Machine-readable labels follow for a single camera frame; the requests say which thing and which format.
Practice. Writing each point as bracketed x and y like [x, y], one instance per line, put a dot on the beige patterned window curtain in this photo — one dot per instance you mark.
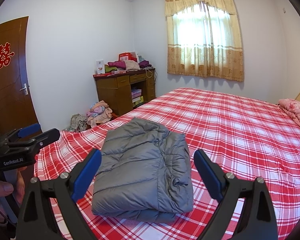
[204, 39]

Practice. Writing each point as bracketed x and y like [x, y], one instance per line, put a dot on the clothes pile on desk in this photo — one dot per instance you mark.
[118, 67]

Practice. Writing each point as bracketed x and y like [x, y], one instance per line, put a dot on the white card box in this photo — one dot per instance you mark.
[100, 67]

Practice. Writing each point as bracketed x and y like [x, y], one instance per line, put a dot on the grey puffer jacket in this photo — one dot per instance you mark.
[145, 174]

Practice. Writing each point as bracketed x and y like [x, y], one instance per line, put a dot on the silver door handle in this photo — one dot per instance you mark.
[24, 89]

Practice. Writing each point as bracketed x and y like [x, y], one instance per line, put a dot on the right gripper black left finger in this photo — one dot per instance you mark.
[36, 217]

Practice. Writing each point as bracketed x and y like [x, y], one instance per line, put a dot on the brown wooden desk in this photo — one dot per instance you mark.
[116, 89]

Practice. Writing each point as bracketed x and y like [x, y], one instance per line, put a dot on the brown wooden door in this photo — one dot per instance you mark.
[16, 109]

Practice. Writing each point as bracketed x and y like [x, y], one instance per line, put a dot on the red double happiness decoration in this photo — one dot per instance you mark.
[5, 54]

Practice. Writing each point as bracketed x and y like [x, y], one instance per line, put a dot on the person's left hand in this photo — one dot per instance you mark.
[12, 190]

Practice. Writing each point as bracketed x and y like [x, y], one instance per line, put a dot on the boxes inside desk shelf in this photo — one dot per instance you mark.
[137, 97]

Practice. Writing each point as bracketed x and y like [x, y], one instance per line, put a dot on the pink floral pillow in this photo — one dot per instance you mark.
[292, 108]

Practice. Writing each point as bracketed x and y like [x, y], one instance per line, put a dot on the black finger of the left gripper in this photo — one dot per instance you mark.
[21, 133]
[34, 144]

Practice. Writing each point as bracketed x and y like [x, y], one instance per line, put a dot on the clothes pile on floor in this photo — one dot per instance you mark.
[99, 113]

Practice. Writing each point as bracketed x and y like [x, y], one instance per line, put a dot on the red gift box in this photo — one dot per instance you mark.
[128, 56]

